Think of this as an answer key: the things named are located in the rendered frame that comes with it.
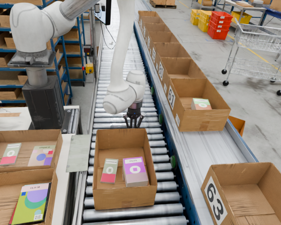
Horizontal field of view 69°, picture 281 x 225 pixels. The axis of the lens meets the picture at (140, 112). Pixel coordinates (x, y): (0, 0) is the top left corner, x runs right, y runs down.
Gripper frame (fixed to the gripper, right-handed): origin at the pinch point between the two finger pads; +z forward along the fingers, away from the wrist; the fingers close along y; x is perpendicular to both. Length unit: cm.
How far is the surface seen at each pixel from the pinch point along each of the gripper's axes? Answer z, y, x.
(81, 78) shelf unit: 72, 63, -206
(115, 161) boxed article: 8.6, 11.1, 15.4
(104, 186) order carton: 9.9, 16.8, 30.7
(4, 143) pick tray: 10, 79, -4
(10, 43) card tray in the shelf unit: -12, 111, -117
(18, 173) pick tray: 3, 59, 26
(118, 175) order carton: 10.5, 9.2, 23.8
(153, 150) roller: 11.1, -13.6, 5.6
